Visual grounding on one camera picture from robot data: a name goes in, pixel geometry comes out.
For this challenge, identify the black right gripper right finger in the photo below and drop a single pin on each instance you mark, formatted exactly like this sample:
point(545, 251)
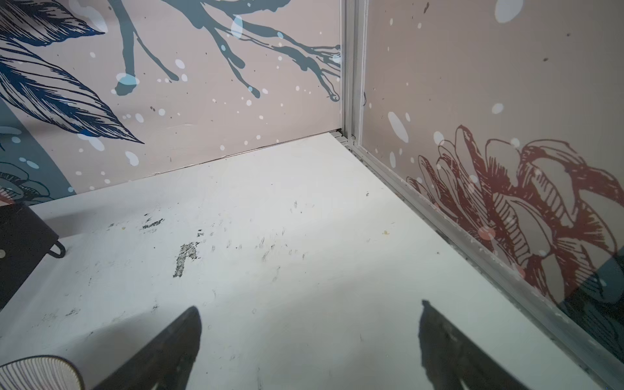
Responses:
point(452, 360)

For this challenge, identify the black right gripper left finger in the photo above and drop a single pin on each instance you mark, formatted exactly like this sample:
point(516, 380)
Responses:
point(166, 362)

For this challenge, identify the striped patterned bowl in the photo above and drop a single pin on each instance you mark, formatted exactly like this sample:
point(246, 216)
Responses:
point(41, 372)

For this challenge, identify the black wire dish rack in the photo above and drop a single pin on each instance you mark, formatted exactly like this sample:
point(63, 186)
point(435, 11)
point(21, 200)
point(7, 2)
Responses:
point(25, 240)

